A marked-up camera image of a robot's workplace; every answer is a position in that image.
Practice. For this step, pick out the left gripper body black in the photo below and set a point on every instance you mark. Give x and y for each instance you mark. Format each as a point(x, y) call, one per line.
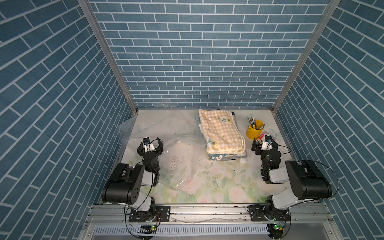
point(157, 152)

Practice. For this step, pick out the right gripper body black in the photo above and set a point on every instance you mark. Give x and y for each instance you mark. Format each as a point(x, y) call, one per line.
point(263, 154)

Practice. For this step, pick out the cream bear print blanket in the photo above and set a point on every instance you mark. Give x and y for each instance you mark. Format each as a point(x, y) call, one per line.
point(227, 138)

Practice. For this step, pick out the clear plastic vacuum bag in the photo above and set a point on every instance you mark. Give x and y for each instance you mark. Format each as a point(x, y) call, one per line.
point(178, 131)

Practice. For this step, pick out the orange checked flower blanket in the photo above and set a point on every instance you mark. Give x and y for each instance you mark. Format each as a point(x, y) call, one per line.
point(208, 119)

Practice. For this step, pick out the light green fluffy blanket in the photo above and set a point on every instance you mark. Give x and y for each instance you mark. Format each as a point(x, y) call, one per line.
point(243, 161)

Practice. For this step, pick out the dark teal bear blanket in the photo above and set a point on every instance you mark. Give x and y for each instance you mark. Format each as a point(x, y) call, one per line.
point(214, 157)

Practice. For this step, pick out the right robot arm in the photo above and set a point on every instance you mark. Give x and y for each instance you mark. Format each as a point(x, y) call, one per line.
point(307, 183)

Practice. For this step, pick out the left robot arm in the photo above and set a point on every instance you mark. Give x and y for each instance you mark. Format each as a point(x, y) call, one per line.
point(124, 184)

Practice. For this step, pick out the clear box of stationery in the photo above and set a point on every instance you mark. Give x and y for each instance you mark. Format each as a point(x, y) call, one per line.
point(265, 137)

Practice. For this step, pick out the yellow metal pen bucket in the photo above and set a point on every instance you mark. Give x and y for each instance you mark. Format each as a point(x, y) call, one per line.
point(254, 134)

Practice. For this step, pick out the pens in bucket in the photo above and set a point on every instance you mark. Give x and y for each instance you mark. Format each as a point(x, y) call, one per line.
point(253, 124)

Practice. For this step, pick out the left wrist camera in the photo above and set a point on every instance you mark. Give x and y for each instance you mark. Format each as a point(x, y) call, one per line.
point(148, 145)

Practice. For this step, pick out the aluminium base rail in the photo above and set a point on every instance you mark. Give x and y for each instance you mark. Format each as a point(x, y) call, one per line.
point(310, 213)

